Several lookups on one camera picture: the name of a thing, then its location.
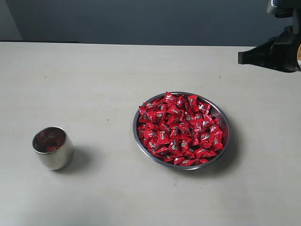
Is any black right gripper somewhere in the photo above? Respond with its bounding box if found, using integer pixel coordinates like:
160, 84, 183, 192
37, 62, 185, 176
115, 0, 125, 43
238, 26, 301, 73

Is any pile of red candies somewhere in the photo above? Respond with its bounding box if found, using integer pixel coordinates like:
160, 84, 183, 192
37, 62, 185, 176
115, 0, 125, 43
137, 92, 223, 166

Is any steel cup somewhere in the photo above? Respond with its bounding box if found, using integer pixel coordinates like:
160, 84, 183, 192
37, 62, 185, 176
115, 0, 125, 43
32, 127, 74, 170

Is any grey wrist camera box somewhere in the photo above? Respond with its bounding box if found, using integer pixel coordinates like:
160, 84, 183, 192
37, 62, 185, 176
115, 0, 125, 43
267, 0, 301, 18

